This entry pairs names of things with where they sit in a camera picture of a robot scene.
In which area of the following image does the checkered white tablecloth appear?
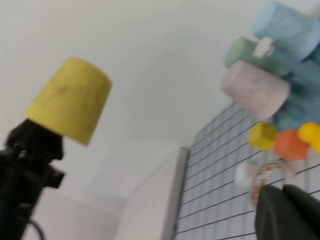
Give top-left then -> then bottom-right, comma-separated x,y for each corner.
172,102 -> 320,240

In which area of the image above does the yellow rubber duck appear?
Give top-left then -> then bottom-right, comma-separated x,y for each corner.
297,121 -> 320,153

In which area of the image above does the white tape roll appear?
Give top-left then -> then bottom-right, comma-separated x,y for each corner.
249,159 -> 298,208

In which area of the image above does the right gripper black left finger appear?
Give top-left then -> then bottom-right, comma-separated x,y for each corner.
254,185 -> 313,240

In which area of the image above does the white side panel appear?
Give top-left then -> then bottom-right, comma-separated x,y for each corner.
32,136 -> 183,240

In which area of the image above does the green plastic cup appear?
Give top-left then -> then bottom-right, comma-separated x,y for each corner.
224,36 -> 288,76

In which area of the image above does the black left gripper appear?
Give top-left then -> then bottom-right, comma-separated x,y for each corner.
0,119 -> 66,240

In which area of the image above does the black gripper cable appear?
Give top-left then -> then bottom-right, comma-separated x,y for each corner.
24,219 -> 47,240

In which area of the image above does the yellow foam cube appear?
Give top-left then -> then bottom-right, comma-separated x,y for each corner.
249,122 -> 278,151

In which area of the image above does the blue cup stand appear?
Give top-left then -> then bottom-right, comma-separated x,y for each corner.
252,36 -> 320,133

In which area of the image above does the yellow plastic cup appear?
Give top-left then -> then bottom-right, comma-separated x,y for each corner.
24,56 -> 113,146

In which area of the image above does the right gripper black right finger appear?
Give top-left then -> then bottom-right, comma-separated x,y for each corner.
282,184 -> 320,240

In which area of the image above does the white foam cube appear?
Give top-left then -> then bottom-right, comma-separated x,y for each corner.
234,161 -> 258,188

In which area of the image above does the orange foam cube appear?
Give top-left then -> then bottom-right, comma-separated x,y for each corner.
273,129 -> 311,161

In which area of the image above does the blue plastic cup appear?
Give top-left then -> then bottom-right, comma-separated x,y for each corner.
251,1 -> 320,61

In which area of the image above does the pale pink plastic cup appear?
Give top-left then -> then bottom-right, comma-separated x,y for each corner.
221,60 -> 292,121

